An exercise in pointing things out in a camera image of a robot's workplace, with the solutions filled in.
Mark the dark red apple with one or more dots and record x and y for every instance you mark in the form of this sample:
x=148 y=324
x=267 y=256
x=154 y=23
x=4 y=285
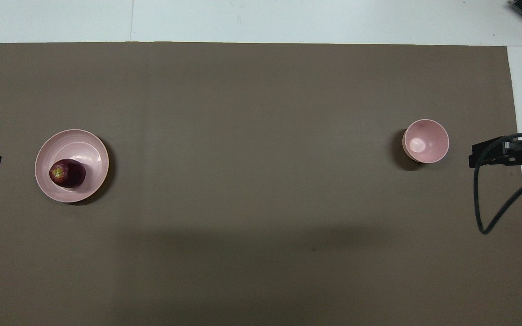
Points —
x=68 y=173

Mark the pink bowl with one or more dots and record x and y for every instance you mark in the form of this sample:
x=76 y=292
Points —
x=426 y=141

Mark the pink plate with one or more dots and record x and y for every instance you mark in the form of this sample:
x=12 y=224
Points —
x=79 y=145

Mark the brown table mat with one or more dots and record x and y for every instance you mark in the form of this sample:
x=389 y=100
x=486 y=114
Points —
x=261 y=181

